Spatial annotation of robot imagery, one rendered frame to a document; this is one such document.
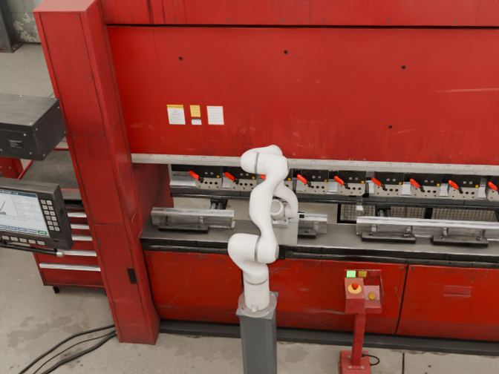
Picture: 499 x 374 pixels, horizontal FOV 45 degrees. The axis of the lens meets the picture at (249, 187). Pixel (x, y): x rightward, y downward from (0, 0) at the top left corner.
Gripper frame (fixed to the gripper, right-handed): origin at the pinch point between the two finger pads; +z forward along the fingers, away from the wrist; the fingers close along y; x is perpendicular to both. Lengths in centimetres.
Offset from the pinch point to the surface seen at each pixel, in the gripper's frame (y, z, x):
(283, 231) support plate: -2.2, 2.6, 7.1
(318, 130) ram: -19, -33, -42
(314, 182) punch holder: -17.8, -7.5, -20.0
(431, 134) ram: -76, -31, -44
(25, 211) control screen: 115, -66, 19
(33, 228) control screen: 114, -58, 26
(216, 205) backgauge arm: 46, 40, -12
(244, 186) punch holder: 21.2, -5.2, -15.4
